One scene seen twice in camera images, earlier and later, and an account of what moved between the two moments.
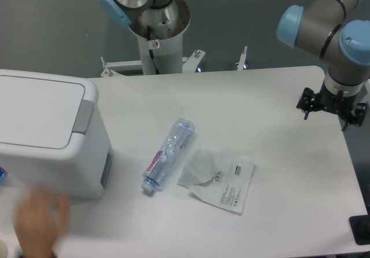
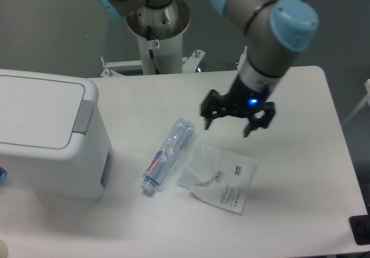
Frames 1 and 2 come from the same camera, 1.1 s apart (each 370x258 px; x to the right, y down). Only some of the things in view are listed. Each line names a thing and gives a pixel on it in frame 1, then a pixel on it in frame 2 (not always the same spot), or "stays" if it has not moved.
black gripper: x=342 y=104 → x=241 y=99
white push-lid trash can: x=53 y=131 stays
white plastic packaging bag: x=218 y=179 stays
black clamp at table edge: x=360 y=228 stays
